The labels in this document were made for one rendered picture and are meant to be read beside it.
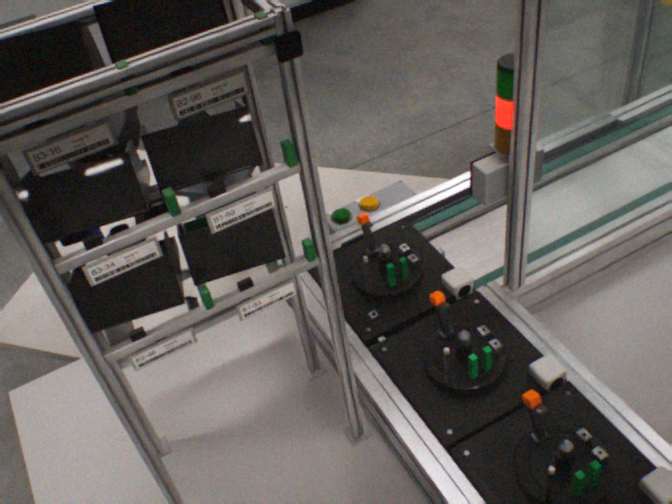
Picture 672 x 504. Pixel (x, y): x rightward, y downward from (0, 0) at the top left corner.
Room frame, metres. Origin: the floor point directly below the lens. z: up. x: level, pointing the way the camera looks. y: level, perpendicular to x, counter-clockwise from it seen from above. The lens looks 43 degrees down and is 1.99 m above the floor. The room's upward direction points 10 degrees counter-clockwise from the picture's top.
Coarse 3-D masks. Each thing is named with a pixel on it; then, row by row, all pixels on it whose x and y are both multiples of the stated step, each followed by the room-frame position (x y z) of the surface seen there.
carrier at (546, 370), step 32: (448, 320) 0.85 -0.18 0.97; (480, 320) 0.84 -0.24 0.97; (384, 352) 0.81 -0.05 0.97; (416, 352) 0.79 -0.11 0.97; (448, 352) 0.71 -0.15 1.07; (480, 352) 0.76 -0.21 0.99; (512, 352) 0.76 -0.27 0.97; (416, 384) 0.73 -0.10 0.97; (448, 384) 0.70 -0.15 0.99; (480, 384) 0.69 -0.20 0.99; (512, 384) 0.70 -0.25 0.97; (544, 384) 0.68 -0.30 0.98; (448, 416) 0.66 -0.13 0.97; (480, 416) 0.65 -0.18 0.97; (448, 448) 0.60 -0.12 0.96
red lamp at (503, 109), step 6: (498, 102) 0.95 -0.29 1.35; (504, 102) 0.94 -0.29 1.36; (510, 102) 0.93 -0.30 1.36; (498, 108) 0.95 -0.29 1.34; (504, 108) 0.94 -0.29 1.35; (510, 108) 0.93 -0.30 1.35; (498, 114) 0.95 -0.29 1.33; (504, 114) 0.94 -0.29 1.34; (510, 114) 0.93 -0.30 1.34; (498, 120) 0.95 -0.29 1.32; (504, 120) 0.94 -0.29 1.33; (510, 120) 0.93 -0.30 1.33; (504, 126) 0.94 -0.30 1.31; (510, 126) 0.93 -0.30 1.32
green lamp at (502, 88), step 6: (498, 72) 0.95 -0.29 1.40; (504, 72) 0.94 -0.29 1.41; (510, 72) 0.94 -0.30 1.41; (498, 78) 0.95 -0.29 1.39; (504, 78) 0.94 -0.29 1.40; (510, 78) 0.93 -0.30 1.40; (498, 84) 0.95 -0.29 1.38; (504, 84) 0.94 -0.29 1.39; (510, 84) 0.93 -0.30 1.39; (498, 90) 0.95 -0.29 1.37; (504, 90) 0.94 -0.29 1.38; (510, 90) 0.93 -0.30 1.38; (498, 96) 0.95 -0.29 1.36; (504, 96) 0.94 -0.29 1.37; (510, 96) 0.93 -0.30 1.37
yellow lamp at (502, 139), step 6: (498, 126) 0.95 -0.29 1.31; (498, 132) 0.94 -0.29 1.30; (504, 132) 0.94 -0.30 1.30; (510, 132) 0.93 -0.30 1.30; (498, 138) 0.94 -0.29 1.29; (504, 138) 0.94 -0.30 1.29; (510, 138) 0.93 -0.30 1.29; (498, 144) 0.94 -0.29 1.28; (504, 144) 0.94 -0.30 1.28; (510, 144) 0.93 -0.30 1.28; (498, 150) 0.94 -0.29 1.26; (504, 150) 0.94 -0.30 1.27
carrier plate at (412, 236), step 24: (360, 240) 1.11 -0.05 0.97; (384, 240) 1.09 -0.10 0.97; (408, 240) 1.08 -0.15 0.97; (336, 264) 1.05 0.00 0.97; (432, 264) 1.00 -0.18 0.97; (432, 288) 0.94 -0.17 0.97; (360, 312) 0.91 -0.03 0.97; (384, 312) 0.90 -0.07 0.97; (408, 312) 0.89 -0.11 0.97; (432, 312) 0.89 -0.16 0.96; (360, 336) 0.85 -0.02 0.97; (384, 336) 0.85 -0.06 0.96
